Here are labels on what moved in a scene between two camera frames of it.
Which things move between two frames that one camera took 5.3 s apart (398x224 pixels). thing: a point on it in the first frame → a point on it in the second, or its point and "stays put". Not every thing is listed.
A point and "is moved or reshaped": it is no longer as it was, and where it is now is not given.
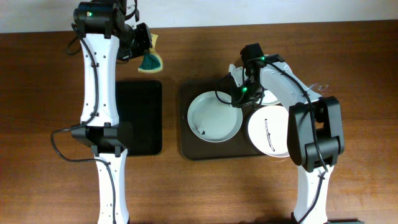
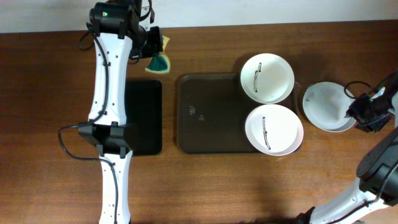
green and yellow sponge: [152, 61] is moved or reshaped
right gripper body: [251, 92] → [372, 115]
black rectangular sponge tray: [139, 106] stays put
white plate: [268, 128] stays put
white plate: [212, 121] → [326, 105]
